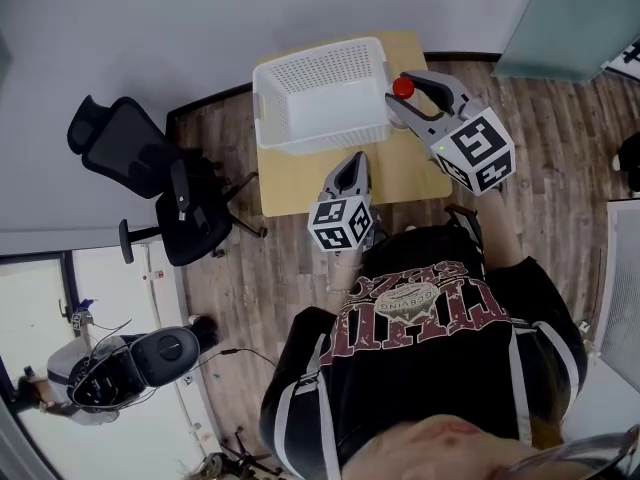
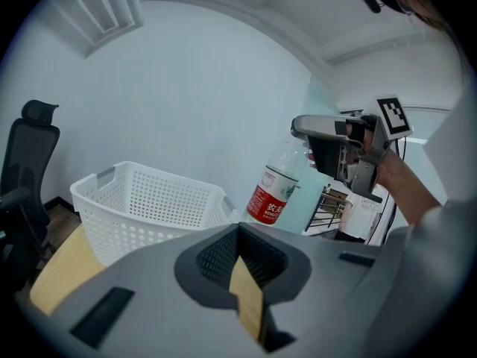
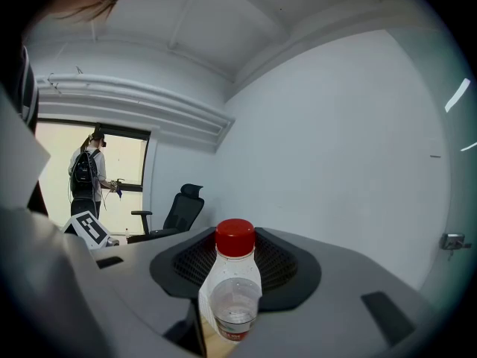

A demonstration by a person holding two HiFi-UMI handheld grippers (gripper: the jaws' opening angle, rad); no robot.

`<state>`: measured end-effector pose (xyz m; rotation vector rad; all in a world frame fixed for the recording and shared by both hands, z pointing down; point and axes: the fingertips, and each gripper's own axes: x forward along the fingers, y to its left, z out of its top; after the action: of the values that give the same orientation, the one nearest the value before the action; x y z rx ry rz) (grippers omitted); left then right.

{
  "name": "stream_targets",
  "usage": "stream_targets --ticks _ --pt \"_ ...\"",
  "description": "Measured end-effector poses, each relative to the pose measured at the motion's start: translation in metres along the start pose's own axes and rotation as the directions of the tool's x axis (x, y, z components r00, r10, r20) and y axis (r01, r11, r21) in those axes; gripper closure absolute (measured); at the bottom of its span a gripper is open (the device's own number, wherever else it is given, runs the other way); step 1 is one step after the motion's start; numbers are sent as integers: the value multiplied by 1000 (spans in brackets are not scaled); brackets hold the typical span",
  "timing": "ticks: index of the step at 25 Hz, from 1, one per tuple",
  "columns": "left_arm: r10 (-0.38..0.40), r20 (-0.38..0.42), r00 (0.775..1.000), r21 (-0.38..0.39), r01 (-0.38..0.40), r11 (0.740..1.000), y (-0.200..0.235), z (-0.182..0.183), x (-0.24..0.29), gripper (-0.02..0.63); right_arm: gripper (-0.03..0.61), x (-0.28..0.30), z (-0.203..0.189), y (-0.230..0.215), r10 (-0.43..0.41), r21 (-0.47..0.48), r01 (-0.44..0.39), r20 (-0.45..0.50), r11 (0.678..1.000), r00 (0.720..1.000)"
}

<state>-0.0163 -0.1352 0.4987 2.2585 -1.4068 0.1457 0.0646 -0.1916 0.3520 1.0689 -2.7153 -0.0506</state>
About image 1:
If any person's right forearm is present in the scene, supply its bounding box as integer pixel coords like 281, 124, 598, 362
481, 190, 525, 273

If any person's black printed shirt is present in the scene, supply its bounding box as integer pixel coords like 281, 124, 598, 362
259, 222, 589, 480

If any black floor cable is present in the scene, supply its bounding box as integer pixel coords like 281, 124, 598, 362
197, 348, 279, 369

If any grey office chair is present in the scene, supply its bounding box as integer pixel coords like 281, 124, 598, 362
219, 425, 284, 480

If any bottle with red cap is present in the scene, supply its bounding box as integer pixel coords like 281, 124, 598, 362
387, 76, 427, 132

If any person's head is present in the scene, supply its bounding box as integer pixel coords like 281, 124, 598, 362
339, 415, 556, 480

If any black grey striped trouser leg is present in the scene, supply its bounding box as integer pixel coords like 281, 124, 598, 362
444, 205, 487, 270

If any white plastic basket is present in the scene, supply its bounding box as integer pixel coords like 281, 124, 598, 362
252, 36, 396, 157

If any person's left forearm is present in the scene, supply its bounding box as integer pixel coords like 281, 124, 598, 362
327, 249, 367, 297

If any frosted glass door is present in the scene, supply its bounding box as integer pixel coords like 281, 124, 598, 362
492, 0, 640, 85

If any black mesh office chair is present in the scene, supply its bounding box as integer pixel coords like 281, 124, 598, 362
66, 94, 269, 268

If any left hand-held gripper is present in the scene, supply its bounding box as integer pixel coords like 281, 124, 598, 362
308, 151, 389, 255

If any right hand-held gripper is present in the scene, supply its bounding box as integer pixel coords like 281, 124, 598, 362
384, 69, 516, 198

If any light wooden table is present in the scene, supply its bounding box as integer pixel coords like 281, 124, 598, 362
257, 30, 454, 218

